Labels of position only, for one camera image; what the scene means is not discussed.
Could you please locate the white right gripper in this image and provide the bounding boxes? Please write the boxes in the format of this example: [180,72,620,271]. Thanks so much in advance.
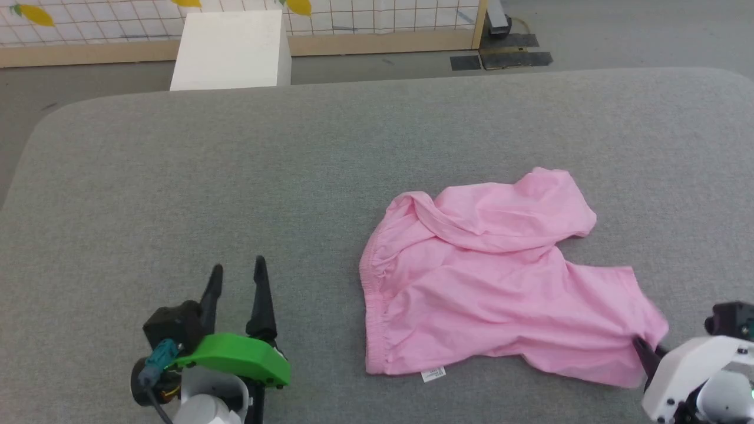
[631,335,754,423]

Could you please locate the grey metal stand base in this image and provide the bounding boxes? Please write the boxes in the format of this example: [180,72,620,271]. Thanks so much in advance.
[486,0,512,37]

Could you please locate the wooden framed grid fence panel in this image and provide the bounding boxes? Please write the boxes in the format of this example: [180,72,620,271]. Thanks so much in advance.
[0,0,490,68]

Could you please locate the pink shorts garment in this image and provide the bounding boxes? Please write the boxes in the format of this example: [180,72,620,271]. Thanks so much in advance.
[359,167,670,389]

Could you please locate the white box pedestal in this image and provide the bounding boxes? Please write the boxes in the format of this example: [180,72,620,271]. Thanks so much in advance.
[170,10,292,92]

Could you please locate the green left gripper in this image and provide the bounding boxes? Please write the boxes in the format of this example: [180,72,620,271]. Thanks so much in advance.
[168,256,292,389]

